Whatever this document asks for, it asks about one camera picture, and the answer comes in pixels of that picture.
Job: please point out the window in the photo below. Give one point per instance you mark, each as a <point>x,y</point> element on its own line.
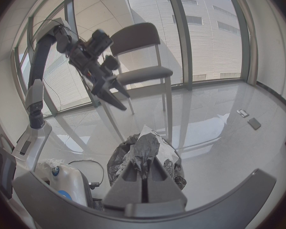
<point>205,32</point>

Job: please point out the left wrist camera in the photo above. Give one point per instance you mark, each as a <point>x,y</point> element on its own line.
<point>112,64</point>

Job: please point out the white trash bin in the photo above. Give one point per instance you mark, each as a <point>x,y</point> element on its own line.
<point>166,149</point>

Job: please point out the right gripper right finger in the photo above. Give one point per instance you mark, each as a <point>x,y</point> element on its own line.
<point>166,192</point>

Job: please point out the grey padded chair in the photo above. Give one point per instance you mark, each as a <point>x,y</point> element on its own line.
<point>133,34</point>

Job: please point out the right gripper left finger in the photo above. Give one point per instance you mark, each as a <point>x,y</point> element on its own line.
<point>126,192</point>

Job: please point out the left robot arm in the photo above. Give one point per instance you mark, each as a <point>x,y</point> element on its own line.
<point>37,63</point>

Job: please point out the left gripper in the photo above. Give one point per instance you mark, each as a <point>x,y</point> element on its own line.
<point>90,68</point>

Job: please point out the black plastic bag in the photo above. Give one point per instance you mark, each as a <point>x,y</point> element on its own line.
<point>145,149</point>

